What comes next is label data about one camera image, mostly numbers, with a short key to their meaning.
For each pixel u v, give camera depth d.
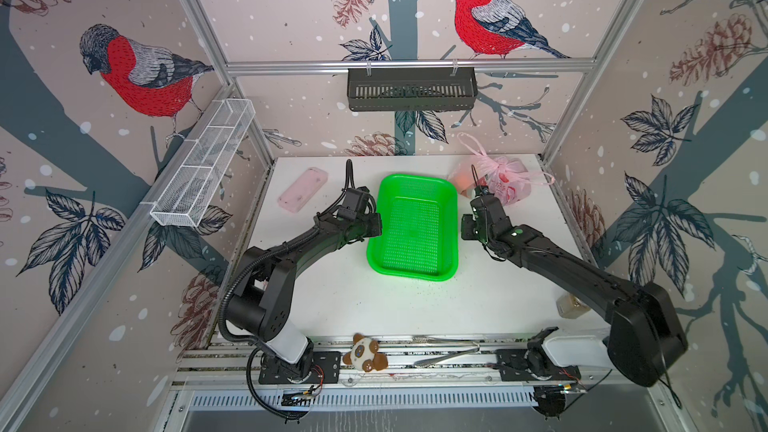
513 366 0.73
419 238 0.98
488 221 0.64
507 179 0.98
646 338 0.40
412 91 1.05
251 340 0.50
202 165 0.79
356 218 0.71
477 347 0.77
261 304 0.45
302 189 1.13
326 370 0.73
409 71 0.93
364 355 0.73
